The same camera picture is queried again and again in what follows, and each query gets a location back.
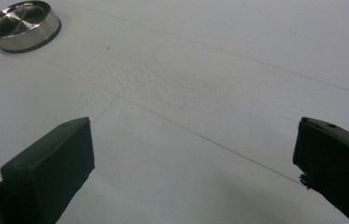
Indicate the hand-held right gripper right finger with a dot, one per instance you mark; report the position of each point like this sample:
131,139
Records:
337,165

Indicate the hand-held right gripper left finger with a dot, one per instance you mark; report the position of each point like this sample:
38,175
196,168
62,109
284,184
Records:
48,174

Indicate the round silver metal lid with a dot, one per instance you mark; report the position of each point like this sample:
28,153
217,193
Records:
23,28

